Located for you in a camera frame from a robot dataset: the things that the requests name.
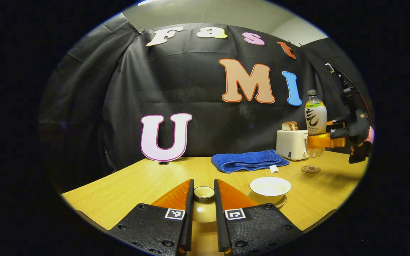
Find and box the blue folded towel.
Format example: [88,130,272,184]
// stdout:
[211,149,290,174]

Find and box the white toaster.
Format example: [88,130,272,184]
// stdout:
[276,129,309,161]

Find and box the clear water bottle white label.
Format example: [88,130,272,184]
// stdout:
[304,89,328,158]

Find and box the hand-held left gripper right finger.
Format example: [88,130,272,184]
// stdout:
[214,179,303,256]

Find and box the cream teacup lid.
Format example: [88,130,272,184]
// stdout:
[190,186,220,224]

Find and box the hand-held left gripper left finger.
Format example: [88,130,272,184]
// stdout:
[109,179,195,256]

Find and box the black backdrop cloth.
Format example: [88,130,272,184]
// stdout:
[38,14,373,193]

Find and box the cream ceramic saucer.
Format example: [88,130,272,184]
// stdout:
[247,192,287,209]

